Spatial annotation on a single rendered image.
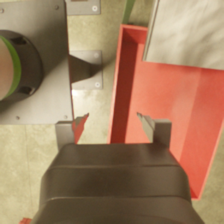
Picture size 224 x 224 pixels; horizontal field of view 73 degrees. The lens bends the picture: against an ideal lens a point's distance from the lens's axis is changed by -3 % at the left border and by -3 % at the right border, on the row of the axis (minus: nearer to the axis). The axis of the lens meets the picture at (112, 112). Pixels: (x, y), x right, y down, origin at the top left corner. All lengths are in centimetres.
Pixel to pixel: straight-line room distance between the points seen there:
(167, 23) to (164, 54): 8
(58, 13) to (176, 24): 26
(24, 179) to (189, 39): 172
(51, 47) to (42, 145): 125
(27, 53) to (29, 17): 8
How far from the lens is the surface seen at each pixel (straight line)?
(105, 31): 130
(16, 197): 200
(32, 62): 35
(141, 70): 73
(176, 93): 78
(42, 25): 38
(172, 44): 45
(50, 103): 37
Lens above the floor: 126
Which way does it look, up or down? 76 degrees down
